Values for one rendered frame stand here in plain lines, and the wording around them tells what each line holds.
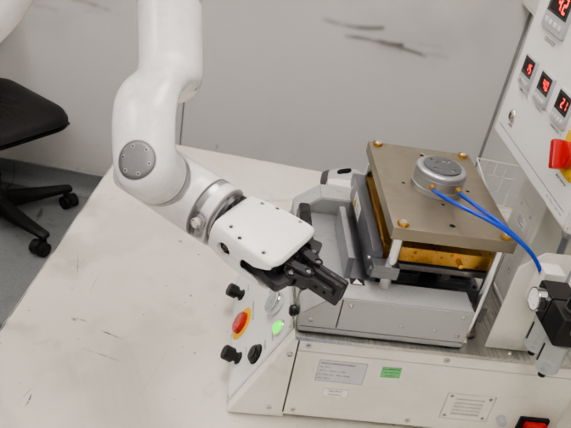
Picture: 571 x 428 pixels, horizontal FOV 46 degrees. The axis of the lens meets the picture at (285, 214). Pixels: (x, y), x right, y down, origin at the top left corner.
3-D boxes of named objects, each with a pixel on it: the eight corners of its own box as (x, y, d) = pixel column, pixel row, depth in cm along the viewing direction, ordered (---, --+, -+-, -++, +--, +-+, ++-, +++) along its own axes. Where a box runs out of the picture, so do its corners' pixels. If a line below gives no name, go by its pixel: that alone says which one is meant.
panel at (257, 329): (234, 285, 132) (288, 219, 124) (227, 402, 107) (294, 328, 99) (226, 280, 132) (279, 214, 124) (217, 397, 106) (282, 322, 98)
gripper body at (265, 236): (201, 211, 79) (278, 261, 76) (251, 177, 86) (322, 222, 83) (191, 256, 84) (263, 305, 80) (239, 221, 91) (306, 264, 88)
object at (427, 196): (486, 203, 122) (511, 139, 115) (547, 316, 96) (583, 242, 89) (356, 186, 119) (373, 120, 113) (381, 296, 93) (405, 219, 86)
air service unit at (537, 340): (530, 328, 100) (568, 248, 93) (568, 402, 88) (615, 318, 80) (497, 324, 100) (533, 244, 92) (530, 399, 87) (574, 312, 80)
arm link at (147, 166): (167, -54, 81) (172, 187, 75) (210, 12, 97) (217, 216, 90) (99, -41, 83) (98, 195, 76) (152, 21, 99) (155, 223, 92)
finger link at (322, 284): (285, 268, 78) (333, 300, 76) (299, 256, 81) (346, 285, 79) (279, 287, 80) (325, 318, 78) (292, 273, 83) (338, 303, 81)
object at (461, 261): (455, 208, 118) (472, 160, 113) (490, 286, 100) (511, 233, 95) (360, 195, 117) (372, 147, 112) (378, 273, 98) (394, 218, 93)
